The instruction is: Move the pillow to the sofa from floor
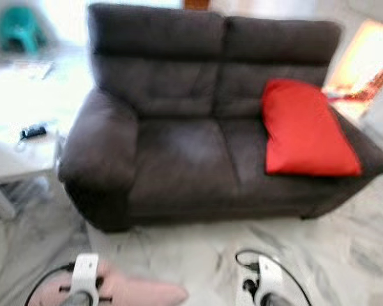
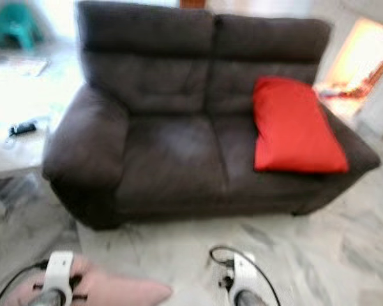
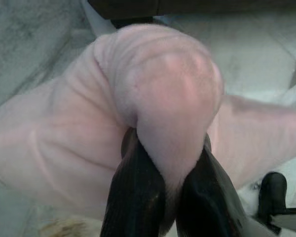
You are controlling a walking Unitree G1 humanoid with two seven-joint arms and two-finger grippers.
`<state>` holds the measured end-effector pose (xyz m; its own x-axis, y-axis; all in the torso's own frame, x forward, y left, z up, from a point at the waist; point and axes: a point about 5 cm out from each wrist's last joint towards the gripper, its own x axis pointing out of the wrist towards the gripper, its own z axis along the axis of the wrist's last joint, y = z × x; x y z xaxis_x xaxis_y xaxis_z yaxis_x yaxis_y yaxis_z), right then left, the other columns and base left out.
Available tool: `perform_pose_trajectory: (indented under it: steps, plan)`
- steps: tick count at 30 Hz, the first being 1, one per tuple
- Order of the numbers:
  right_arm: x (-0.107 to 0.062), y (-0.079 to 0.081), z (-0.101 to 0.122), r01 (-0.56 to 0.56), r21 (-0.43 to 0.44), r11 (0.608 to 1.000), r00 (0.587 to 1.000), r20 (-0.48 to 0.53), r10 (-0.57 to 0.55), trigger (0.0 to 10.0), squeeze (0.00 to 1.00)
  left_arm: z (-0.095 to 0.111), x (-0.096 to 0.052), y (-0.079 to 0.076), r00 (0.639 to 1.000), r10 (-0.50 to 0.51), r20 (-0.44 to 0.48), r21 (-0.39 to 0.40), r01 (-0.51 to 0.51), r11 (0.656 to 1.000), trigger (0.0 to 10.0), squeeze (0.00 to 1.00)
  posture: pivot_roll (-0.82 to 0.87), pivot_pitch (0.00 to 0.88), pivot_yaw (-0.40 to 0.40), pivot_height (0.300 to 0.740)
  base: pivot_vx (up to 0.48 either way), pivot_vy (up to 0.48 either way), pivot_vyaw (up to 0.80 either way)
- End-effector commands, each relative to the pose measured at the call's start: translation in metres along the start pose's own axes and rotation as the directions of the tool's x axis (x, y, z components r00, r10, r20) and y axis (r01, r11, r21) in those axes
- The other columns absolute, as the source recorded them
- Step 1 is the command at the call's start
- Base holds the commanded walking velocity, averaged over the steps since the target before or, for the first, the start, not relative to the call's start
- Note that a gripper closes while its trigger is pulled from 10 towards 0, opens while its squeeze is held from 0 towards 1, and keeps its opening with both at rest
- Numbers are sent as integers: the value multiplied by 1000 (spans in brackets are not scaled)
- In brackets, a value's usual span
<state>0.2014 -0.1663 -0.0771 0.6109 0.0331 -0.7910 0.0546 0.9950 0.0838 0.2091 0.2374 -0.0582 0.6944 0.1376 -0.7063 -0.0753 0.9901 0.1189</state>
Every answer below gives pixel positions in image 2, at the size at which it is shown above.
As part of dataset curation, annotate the white side table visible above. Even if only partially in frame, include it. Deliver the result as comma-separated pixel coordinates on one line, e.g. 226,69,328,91
0,118,52,217

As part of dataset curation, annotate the green plastic chair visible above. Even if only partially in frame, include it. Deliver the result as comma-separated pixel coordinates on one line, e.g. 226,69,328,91
0,3,42,52

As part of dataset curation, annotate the black handheld device with strap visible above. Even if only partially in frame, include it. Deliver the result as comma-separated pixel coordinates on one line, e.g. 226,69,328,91
10,122,37,136

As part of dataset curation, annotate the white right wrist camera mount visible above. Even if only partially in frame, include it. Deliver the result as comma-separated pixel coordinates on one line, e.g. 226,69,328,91
229,252,259,297

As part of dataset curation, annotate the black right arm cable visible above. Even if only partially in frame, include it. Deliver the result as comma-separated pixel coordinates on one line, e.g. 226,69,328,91
209,245,282,306

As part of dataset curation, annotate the brown fabric sofa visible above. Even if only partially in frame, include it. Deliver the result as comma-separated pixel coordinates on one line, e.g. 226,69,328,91
43,0,382,231

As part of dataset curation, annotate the pink pillow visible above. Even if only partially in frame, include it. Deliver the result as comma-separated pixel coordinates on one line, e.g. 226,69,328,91
3,254,174,306

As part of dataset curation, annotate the red pillow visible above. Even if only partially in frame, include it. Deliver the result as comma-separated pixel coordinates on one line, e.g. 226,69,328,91
253,76,350,175

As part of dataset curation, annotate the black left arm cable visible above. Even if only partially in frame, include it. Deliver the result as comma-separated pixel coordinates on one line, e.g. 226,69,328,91
0,260,49,306

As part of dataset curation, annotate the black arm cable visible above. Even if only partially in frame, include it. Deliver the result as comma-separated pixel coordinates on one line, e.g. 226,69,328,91
209,245,282,306
0,260,49,306

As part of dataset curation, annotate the red patterned rug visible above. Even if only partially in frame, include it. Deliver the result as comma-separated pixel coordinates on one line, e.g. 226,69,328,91
313,61,383,99

